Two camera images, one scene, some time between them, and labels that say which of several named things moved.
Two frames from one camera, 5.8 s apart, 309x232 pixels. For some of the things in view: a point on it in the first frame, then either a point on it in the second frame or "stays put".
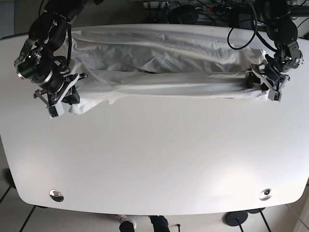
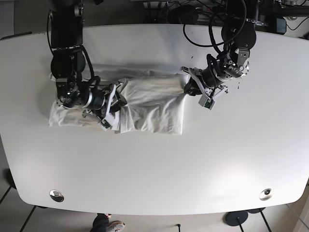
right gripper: x=258 y=69 → x=191 y=88
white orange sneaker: x=123 y=218 → x=116 y=226
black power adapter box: x=185 y=14 stays put
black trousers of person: x=160 y=224 → x=100 y=223
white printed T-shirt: x=116 y=65 → x=149 y=100
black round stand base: x=235 y=218 stays put
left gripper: x=67 y=90 → x=119 y=101
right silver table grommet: x=265 y=195 stays put
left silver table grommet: x=56 y=195 stays put
